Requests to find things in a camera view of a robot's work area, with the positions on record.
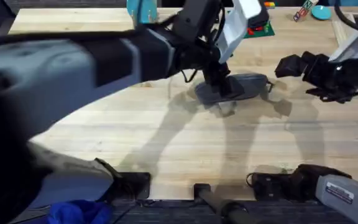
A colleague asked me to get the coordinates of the teal box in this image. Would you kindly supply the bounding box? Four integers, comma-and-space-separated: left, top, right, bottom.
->
126, 0, 159, 25

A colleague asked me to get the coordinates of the right wrist upright plate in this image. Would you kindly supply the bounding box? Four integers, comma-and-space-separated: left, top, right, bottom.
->
329, 30, 358, 63

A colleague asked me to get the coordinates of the teal round lid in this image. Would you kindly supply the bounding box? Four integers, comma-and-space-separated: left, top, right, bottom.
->
311, 5, 333, 21

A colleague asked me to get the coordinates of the thick black cable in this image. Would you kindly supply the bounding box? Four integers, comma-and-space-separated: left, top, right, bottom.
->
334, 0, 358, 35

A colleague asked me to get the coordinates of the blue cloth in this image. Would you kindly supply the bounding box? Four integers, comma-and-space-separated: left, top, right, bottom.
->
46, 199, 114, 224

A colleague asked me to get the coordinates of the small printed box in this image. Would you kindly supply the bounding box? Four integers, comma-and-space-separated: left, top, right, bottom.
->
293, 0, 319, 22

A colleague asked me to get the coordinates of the wrist upright plate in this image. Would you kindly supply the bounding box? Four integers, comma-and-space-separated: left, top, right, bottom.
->
329, 30, 358, 63
218, 0, 262, 65

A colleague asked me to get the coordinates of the green board with toy blocks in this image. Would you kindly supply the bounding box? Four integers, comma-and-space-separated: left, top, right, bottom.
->
243, 20, 276, 40

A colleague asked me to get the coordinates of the black cylindrical post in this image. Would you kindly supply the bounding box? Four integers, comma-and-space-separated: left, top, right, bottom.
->
193, 183, 260, 224

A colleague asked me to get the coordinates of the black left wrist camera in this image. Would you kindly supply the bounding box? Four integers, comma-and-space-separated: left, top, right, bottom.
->
247, 0, 271, 30

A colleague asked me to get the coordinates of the black rail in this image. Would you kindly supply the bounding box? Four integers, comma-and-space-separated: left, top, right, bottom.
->
11, 198, 354, 224

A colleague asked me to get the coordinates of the grey fabric zip bag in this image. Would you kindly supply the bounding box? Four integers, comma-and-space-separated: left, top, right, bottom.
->
194, 73, 275, 106

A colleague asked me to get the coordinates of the left wrist upright plate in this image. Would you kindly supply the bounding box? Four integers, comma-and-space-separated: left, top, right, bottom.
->
218, 0, 262, 65

